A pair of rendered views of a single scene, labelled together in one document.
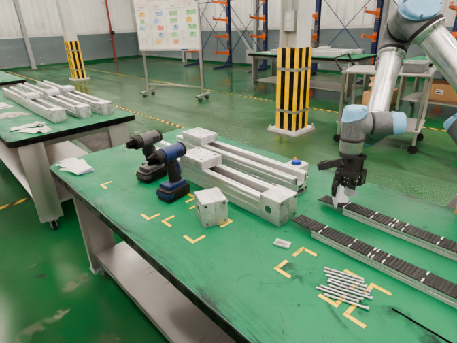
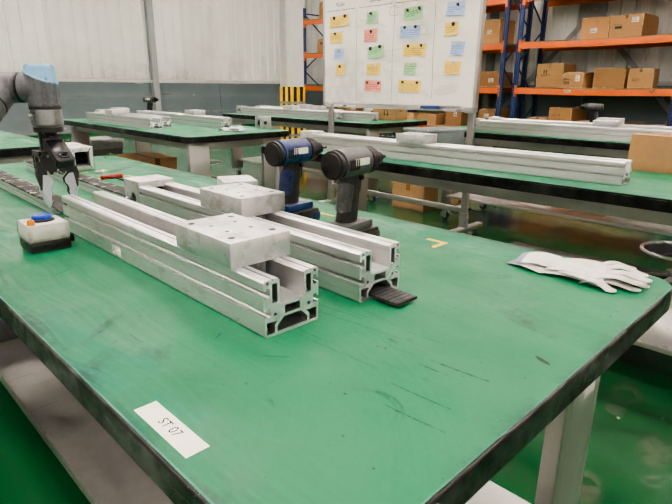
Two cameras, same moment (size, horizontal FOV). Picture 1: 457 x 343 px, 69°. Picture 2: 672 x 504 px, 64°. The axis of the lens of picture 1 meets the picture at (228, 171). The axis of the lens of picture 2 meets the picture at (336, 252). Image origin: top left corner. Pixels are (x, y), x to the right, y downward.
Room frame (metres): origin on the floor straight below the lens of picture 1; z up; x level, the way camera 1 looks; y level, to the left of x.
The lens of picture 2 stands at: (2.49, 0.27, 1.12)
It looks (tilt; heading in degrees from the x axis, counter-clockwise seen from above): 17 degrees down; 177
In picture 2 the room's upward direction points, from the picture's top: straight up
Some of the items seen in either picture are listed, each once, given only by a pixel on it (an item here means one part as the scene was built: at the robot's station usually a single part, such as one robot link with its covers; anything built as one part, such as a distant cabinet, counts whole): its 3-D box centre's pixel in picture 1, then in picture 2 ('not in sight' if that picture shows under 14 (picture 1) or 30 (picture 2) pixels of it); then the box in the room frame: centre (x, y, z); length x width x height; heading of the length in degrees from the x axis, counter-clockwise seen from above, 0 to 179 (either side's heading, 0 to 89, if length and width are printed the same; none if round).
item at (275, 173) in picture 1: (232, 158); (161, 243); (1.47, -0.02, 0.82); 0.80 x 0.10 x 0.09; 41
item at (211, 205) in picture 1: (213, 206); (233, 195); (1.02, 0.06, 0.83); 0.11 x 0.10 x 0.10; 110
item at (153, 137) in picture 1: (143, 158); (358, 198); (1.36, 0.37, 0.89); 0.20 x 0.08 x 0.22; 140
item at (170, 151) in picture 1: (166, 174); (300, 183); (1.18, 0.25, 0.89); 0.20 x 0.08 x 0.22; 140
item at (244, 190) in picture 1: (201, 171); (243, 227); (1.35, 0.12, 0.82); 0.80 x 0.10 x 0.09; 41
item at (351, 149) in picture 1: (351, 145); (45, 118); (1.03, -0.41, 1.03); 0.08 x 0.08 x 0.05
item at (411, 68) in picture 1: (379, 100); not in sight; (3.90, -1.84, 0.50); 1.03 x 0.55 x 1.01; 54
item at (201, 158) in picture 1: (200, 160); (242, 205); (1.35, 0.12, 0.87); 0.16 x 0.11 x 0.07; 41
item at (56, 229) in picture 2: (294, 169); (48, 232); (1.34, -0.30, 0.81); 0.10 x 0.08 x 0.06; 131
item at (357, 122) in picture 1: (354, 123); (40, 86); (1.03, -0.42, 1.11); 0.09 x 0.08 x 0.11; 86
